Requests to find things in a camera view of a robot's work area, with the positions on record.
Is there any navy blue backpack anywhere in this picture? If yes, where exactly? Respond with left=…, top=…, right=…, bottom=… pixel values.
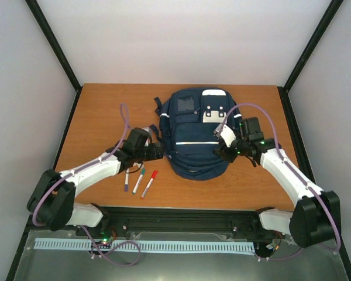
left=151, top=87, right=242, bottom=181

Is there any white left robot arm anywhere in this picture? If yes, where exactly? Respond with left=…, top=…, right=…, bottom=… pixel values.
left=27, top=128, right=164, bottom=236

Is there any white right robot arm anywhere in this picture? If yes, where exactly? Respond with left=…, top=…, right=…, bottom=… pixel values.
left=214, top=117, right=341, bottom=251

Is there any red cap white marker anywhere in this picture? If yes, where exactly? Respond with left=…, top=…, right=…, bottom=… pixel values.
left=140, top=170, right=158, bottom=199

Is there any teal cap white marker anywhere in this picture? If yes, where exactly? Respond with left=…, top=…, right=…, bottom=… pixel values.
left=132, top=168, right=146, bottom=194

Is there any purple cap white marker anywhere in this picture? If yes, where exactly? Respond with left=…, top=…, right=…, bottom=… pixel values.
left=124, top=169, right=129, bottom=192

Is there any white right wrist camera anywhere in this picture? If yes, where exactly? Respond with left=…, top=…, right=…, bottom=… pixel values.
left=214, top=124, right=237, bottom=148

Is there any black aluminium frame rail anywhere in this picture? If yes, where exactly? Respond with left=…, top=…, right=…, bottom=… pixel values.
left=26, top=204, right=340, bottom=244

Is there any light blue cable duct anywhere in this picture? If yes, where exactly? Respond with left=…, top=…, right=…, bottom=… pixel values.
left=33, top=238, right=255, bottom=255

